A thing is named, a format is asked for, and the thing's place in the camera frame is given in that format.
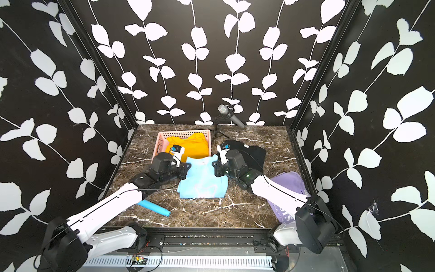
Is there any yellow t-shirt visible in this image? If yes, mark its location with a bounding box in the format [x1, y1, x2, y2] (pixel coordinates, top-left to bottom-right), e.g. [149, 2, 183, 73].
[165, 133, 210, 163]

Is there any pink perforated plastic basket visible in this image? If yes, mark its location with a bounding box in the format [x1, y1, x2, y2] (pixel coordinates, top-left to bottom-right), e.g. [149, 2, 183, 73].
[152, 130, 211, 158]

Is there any black t-shirt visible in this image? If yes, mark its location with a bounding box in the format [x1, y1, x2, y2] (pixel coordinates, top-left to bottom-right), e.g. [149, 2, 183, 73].
[222, 139, 267, 172]

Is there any purple folded t-shirt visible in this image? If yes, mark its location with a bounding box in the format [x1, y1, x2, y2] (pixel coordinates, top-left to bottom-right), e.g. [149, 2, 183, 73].
[266, 171, 310, 224]

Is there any small circuit board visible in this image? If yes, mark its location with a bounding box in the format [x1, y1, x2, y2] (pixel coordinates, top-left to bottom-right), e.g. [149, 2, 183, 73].
[127, 256, 148, 266]

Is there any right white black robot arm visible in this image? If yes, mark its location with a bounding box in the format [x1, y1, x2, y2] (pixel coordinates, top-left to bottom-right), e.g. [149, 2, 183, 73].
[212, 147, 338, 255]

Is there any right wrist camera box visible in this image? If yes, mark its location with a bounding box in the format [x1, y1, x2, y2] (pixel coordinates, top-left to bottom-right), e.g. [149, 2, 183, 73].
[217, 143, 230, 165]

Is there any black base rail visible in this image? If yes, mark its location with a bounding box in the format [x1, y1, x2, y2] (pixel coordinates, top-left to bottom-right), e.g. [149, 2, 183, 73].
[67, 227, 344, 254]

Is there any white perforated vent strip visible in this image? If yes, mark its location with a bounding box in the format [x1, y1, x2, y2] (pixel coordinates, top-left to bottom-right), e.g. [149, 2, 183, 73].
[82, 255, 273, 270]

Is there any grey microphone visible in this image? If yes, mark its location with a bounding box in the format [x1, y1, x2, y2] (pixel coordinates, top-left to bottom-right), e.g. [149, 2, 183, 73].
[217, 104, 245, 129]

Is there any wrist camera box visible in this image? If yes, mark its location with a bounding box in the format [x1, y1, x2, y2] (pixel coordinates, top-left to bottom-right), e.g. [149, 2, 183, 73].
[217, 143, 230, 165]
[169, 145, 185, 167]

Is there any light blue cylinder tube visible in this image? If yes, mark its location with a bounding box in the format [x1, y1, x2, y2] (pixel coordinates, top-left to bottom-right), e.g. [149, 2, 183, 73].
[137, 199, 171, 216]

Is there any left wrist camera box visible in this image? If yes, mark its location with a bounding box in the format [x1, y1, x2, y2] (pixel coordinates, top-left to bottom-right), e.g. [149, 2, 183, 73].
[169, 145, 185, 167]

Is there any light blue t-shirt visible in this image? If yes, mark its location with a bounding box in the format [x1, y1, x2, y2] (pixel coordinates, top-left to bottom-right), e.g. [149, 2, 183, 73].
[177, 155, 228, 198]

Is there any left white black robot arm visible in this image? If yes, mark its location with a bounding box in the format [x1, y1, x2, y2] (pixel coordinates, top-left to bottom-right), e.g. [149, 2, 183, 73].
[34, 153, 191, 272]

